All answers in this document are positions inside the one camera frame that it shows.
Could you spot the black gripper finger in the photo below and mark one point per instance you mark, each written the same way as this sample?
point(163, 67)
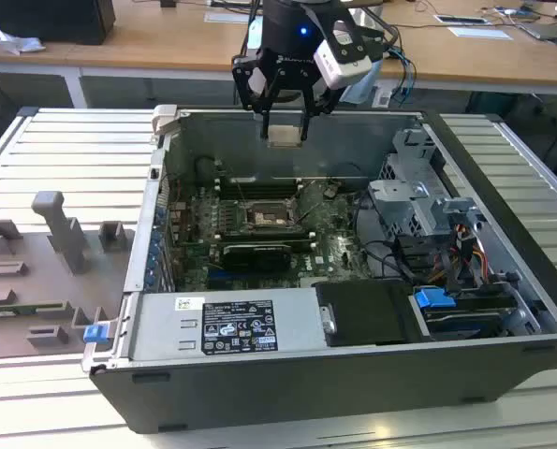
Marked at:
point(306, 126)
point(241, 89)

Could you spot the small square silver CPU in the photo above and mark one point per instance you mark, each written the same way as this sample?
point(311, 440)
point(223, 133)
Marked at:
point(285, 135)

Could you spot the CPU socket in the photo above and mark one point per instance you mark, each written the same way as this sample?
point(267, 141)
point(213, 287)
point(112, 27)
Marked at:
point(264, 217)

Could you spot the pale blue teach pendant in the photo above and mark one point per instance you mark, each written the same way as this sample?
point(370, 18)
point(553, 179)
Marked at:
point(357, 91)

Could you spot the small brown board chip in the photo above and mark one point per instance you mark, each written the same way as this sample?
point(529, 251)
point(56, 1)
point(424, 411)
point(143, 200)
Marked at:
point(332, 189)

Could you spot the black RAM stick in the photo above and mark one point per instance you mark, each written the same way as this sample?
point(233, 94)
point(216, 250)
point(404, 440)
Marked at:
point(259, 184)

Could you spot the black round board component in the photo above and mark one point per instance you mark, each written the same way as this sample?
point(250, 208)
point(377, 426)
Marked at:
point(205, 168)

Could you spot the wooden desk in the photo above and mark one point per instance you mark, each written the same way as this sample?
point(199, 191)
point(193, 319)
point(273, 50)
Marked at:
point(165, 42)

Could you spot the silver metal drive cage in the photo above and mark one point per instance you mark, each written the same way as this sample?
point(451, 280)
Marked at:
point(400, 201)

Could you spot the green motherboard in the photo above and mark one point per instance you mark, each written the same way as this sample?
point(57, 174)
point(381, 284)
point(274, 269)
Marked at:
point(334, 252)

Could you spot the black graphics card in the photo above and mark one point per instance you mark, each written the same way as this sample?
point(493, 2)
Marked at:
point(259, 257)

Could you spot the flat phone tray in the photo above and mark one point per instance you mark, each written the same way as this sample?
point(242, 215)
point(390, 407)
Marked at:
point(460, 19)

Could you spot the white paper sheet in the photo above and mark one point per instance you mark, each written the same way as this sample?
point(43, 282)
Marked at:
point(479, 33)

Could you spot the black box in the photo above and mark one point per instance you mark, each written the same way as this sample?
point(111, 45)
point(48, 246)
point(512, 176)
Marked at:
point(48, 21)

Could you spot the hard disk in blue carrier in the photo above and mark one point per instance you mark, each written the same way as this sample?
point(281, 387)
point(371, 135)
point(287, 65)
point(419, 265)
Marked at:
point(435, 298)

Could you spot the crumpled white paper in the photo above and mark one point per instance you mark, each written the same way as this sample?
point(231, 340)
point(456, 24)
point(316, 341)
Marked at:
point(20, 44)

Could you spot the grey power supply unit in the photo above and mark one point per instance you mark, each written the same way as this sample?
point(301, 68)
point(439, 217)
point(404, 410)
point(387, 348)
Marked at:
point(165, 327)

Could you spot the grey laptop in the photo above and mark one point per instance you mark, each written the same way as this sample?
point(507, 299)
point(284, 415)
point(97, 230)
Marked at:
point(540, 29)

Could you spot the black open PC case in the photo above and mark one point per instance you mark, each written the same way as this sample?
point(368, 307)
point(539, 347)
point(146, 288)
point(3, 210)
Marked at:
point(306, 397)

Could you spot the grey parts rack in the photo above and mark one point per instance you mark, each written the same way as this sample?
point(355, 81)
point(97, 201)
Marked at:
point(34, 280)

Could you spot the blue plastic latch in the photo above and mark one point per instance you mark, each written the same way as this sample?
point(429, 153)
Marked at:
point(95, 334)

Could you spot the green RAM stick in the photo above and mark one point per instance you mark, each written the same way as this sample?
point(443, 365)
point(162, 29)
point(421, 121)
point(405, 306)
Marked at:
point(20, 309)

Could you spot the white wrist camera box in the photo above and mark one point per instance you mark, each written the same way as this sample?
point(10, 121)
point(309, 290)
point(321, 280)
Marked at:
point(343, 65)

